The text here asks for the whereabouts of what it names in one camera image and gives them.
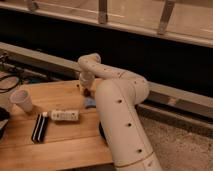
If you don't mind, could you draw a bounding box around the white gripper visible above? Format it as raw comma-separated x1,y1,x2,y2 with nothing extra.
79,71,95,94

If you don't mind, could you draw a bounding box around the dark red pepper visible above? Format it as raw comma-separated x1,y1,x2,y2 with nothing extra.
83,89,95,98

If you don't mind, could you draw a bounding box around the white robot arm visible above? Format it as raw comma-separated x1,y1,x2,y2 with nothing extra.
78,53,163,171

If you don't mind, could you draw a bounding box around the blue sponge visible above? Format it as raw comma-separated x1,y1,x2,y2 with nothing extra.
84,97,96,109

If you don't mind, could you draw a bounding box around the black round bowl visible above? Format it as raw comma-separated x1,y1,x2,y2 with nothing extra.
98,122,106,140

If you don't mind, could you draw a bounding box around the white plastic cup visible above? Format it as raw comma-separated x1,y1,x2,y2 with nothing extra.
9,90,33,113

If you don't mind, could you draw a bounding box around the black and white striped box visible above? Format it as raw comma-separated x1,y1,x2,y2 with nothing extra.
31,112,49,143

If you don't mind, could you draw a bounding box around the dark object at left edge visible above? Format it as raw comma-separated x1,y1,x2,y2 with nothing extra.
0,107,10,139

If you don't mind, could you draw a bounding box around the black cable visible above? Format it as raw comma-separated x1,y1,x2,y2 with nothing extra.
0,54,24,94

